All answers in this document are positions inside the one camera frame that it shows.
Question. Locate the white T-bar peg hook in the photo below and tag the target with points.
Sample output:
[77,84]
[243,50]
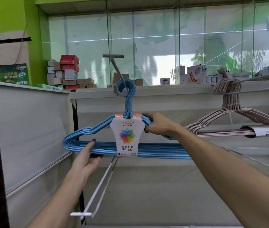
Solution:
[101,185]

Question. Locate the person's left forearm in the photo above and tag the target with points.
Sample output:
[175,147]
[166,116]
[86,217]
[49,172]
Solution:
[61,199]

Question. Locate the person's right hand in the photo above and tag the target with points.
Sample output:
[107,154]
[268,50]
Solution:
[163,127]

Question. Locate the white display rack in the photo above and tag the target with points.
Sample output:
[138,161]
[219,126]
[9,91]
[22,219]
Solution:
[148,104]

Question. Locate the white box with red print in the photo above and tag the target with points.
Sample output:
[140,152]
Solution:
[194,74]

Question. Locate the group of small brown cartons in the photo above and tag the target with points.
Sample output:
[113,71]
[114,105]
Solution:
[85,81]

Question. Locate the green white printed packs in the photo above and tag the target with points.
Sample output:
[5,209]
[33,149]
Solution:
[13,73]

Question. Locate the person's right forearm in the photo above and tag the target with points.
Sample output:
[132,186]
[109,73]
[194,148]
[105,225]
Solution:
[231,178]

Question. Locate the black flat bar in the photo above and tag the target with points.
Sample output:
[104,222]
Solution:
[8,40]

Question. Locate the small white printed box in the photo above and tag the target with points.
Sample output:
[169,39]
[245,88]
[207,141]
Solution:
[165,81]

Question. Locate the grey T-bar peg hook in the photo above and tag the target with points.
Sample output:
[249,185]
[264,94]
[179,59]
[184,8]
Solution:
[262,76]
[112,64]

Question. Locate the rose gold metal hanger bundle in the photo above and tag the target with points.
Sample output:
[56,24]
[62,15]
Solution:
[262,131]

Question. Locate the person's left hand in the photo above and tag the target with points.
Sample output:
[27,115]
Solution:
[87,159]

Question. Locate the stack of red white boxes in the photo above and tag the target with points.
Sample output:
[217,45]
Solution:
[69,60]

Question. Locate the light blue hanger bundle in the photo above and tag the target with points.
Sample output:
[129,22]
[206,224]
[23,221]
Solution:
[163,151]
[126,130]

